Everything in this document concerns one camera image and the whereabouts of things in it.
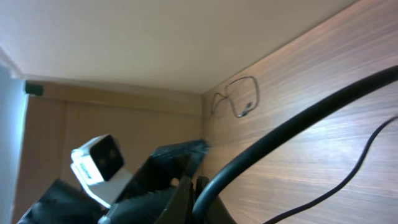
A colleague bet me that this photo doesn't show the thin black usb cable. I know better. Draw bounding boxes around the thin black usb cable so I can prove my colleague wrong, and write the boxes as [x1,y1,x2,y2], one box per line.
[210,75,261,119]

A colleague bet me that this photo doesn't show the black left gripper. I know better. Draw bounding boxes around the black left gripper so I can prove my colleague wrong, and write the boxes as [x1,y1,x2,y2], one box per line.
[98,139,209,224]

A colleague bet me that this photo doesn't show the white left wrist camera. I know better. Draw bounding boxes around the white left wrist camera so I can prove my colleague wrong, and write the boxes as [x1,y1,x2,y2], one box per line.
[70,134,132,208]

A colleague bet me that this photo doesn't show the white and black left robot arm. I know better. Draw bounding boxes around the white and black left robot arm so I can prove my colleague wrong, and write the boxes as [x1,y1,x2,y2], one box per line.
[19,135,208,223]

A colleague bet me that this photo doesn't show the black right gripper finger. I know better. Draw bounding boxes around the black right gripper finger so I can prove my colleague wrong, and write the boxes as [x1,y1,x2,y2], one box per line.
[195,176,236,224]

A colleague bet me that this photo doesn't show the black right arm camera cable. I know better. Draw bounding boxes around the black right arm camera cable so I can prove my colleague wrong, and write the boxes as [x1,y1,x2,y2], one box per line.
[191,65,398,223]

